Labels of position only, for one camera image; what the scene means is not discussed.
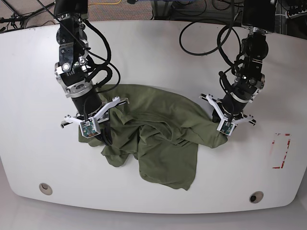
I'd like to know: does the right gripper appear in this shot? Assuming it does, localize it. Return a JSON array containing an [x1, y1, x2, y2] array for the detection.
[[60, 90, 130, 146]]

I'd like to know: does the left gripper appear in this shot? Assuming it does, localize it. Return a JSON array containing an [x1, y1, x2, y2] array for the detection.
[[199, 92, 257, 127]]

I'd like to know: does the olive green T-shirt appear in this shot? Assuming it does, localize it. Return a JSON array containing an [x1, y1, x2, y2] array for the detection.
[[79, 84, 227, 190]]

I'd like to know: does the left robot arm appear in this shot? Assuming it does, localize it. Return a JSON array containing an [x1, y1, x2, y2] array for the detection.
[[201, 0, 276, 136]]

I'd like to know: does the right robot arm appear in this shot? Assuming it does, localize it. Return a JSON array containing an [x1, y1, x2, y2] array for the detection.
[[53, 0, 129, 146]]

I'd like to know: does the red tape rectangle marking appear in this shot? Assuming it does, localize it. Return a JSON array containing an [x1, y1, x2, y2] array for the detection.
[[270, 133, 291, 169]]

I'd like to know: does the white power strip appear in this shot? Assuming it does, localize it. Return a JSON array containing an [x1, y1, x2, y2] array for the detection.
[[286, 5, 307, 19]]

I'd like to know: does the black tripod stand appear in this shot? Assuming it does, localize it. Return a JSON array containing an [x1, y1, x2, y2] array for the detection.
[[0, 0, 56, 34]]

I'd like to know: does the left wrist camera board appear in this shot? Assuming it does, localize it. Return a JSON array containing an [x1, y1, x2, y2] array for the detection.
[[217, 119, 235, 136]]

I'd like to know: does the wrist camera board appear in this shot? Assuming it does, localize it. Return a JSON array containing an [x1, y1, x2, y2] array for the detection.
[[79, 117, 101, 138], [217, 119, 235, 136]]

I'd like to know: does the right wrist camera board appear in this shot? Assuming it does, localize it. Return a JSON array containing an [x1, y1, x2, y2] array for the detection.
[[79, 117, 101, 138]]

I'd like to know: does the left table cable grommet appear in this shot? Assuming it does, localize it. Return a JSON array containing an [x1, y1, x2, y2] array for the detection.
[[39, 183, 53, 196]]

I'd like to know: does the table cable grommet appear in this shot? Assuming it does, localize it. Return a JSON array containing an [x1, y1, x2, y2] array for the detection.
[[249, 191, 264, 204], [39, 183, 53, 196]]

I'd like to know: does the right table cable grommet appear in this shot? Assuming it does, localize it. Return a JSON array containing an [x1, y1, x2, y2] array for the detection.
[[249, 191, 264, 204]]

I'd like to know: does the yellow cable on floor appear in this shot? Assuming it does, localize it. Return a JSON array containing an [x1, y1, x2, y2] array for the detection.
[[92, 0, 122, 7]]

